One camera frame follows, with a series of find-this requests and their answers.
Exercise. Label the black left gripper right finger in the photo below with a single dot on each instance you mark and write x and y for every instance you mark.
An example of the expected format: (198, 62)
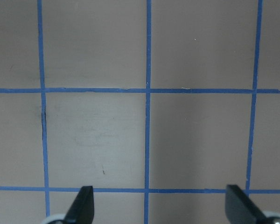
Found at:
(239, 208)

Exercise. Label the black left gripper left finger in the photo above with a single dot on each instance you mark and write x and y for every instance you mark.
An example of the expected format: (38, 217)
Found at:
(82, 209)

